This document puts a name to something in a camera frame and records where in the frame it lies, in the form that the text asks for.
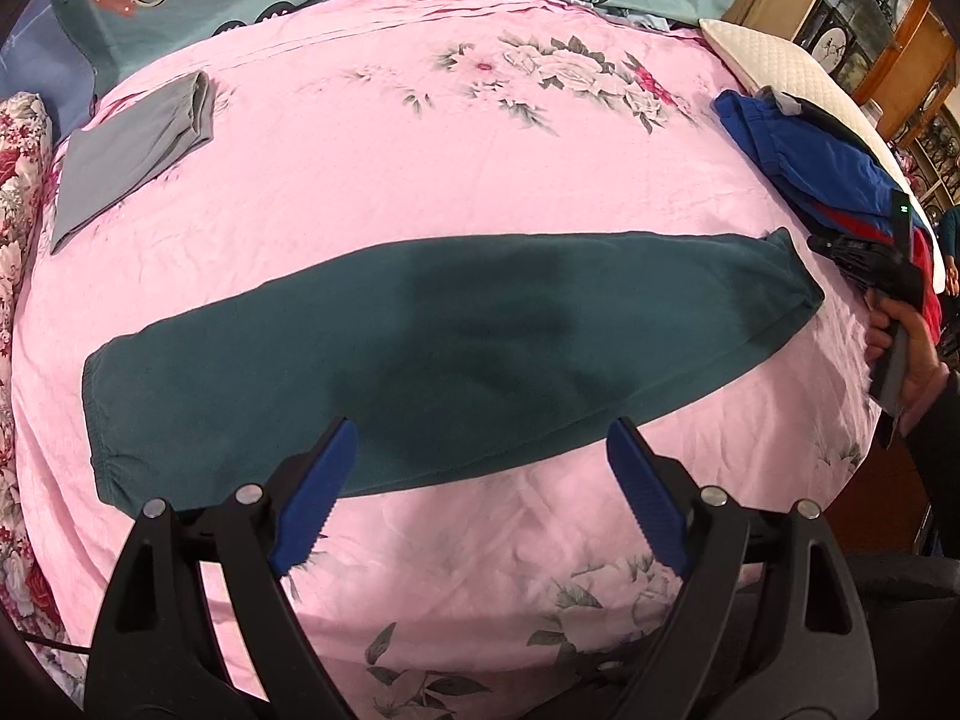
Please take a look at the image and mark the red floral quilt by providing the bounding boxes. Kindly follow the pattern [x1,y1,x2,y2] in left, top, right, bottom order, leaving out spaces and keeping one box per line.
[0,89,90,706]

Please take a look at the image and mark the blue red jacket pile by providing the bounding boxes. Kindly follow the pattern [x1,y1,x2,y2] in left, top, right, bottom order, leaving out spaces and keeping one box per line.
[709,86,946,338]

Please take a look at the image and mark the folded grey garment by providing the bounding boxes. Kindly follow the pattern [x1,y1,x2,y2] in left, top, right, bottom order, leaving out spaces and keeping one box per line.
[50,71,215,254]

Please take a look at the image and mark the pink floral bed sheet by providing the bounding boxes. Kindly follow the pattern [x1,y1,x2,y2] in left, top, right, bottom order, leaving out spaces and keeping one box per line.
[10,0,884,720]

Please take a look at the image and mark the blue plaid pillow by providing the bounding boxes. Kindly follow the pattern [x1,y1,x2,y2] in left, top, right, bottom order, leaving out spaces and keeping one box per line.
[2,0,94,143]

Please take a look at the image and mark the dark teal pants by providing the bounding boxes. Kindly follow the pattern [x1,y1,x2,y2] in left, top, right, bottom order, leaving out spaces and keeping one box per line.
[82,229,823,514]

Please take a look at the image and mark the cream textured pillow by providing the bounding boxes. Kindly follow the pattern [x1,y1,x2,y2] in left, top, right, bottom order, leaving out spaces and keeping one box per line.
[698,18,946,293]

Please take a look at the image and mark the person right hand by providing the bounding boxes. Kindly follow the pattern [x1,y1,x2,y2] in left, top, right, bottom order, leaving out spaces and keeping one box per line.
[866,289,949,436]

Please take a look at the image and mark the display shelf with ornaments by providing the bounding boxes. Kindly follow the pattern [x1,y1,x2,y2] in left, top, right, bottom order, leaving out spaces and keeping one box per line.
[794,0,958,218]

